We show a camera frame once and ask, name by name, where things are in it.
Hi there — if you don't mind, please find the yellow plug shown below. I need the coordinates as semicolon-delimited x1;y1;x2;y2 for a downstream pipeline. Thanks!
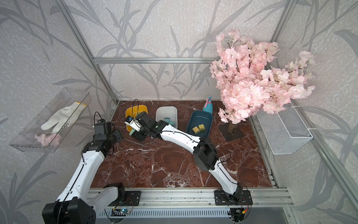
192;127;200;134
198;124;206;132

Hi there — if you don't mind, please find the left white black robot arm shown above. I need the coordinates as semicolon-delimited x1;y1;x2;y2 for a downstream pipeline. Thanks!
42;119;128;224

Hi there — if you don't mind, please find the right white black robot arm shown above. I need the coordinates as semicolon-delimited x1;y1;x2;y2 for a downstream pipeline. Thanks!
125;112;243;200

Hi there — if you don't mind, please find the white plastic storage box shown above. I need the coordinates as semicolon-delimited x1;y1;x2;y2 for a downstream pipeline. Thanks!
155;106;178;128

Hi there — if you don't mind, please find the yellow plastic storage box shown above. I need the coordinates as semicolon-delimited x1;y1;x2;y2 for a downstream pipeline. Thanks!
125;105;148;118

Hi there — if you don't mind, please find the dark teal storage box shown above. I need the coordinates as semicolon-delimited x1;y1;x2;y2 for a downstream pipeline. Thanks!
186;110;213;137

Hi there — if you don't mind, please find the white work glove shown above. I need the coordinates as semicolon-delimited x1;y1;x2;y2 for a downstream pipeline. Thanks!
41;102;87;133

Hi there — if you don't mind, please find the small pink flower sprig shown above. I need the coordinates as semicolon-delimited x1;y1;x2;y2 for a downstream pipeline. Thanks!
34;133;62;147

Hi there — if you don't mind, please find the teal pink spray bottle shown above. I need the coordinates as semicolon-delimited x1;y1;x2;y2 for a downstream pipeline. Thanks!
202;97;213;114

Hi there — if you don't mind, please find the left circuit board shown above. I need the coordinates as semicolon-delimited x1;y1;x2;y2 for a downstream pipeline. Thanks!
111;208;132;217

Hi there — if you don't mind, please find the circuit board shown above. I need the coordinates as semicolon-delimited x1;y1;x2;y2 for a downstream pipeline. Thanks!
227;208;249;219
111;208;132;217

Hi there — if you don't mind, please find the pink artificial blossom tree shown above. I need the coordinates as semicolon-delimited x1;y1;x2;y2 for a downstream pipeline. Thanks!
210;30;315;134

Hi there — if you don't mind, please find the right circuit board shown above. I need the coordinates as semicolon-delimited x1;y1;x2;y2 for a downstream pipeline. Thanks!
227;208;249;219

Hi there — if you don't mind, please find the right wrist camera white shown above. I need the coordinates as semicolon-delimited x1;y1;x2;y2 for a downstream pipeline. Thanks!
125;116;142;132

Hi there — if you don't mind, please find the clear acrylic wall shelf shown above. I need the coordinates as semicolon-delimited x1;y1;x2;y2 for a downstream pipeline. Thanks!
9;88;92;153

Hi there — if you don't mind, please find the aluminium front rail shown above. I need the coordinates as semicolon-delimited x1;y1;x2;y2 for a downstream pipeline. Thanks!
58;187;295;210

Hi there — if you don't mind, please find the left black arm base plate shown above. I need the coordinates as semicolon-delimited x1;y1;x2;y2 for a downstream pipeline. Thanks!
118;191;141;207

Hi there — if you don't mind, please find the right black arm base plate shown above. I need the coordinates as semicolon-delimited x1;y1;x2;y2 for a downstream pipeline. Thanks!
214;189;253;206

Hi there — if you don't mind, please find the white wire mesh basket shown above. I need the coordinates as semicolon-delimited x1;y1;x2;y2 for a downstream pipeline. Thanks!
257;103;313;155

